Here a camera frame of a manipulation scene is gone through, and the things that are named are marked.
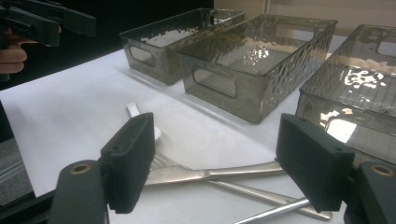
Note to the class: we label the smoke-grey transparent plastic bin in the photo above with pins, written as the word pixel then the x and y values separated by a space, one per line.
pixel 367 105
pixel 162 67
pixel 249 99

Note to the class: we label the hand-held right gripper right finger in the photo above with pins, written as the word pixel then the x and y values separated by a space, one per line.
pixel 314 161

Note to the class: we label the white table sheet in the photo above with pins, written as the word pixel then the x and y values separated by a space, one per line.
pixel 77 109

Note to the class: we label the stainless steel knife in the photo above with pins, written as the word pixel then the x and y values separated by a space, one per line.
pixel 193 174

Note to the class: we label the metal chopstick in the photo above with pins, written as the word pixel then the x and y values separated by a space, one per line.
pixel 274 211

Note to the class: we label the white ceramic spoon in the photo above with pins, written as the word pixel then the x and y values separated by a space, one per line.
pixel 134 110

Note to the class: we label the stainless steel fork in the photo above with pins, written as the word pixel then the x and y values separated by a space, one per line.
pixel 249 191

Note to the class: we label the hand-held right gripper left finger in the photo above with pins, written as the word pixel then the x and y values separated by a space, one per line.
pixel 130 161

